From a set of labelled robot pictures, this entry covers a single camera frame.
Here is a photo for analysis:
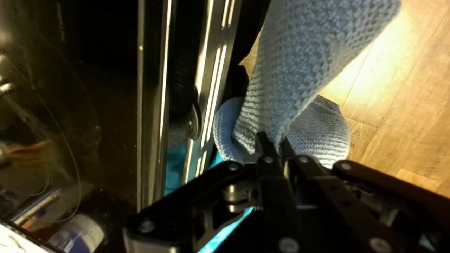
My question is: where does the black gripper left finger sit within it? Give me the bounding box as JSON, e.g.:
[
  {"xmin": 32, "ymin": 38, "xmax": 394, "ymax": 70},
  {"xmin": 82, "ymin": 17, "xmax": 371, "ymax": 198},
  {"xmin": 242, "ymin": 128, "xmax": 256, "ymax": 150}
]
[{"xmin": 122, "ymin": 130, "xmax": 302, "ymax": 253}]

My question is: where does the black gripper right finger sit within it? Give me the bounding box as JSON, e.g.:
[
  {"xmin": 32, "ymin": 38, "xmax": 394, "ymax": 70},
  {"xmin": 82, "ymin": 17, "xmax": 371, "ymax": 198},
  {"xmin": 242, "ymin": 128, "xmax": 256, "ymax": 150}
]
[{"xmin": 280, "ymin": 137, "xmax": 450, "ymax": 253}]

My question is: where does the light blue towel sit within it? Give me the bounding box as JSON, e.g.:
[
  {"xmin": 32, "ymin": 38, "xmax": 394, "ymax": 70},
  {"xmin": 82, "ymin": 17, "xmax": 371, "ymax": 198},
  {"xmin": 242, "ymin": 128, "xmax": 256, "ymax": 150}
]
[{"xmin": 212, "ymin": 0, "xmax": 404, "ymax": 170}]

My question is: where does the white wipes canister blue label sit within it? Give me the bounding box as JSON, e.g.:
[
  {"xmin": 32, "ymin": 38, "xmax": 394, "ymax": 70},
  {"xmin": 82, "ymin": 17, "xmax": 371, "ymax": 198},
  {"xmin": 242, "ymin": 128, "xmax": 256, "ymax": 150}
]
[{"xmin": 46, "ymin": 212, "xmax": 108, "ymax": 253}]

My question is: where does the black glass top stove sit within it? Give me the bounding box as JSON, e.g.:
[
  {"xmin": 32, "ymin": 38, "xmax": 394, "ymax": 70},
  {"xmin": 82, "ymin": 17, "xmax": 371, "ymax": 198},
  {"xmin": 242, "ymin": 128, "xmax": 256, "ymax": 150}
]
[{"xmin": 0, "ymin": 0, "xmax": 273, "ymax": 253}]

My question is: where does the steel oven door handle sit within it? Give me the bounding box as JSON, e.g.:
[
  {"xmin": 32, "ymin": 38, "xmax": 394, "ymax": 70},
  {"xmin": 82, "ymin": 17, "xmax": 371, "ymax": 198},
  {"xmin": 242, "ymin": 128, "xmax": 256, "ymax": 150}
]
[{"xmin": 184, "ymin": 0, "xmax": 243, "ymax": 184}]

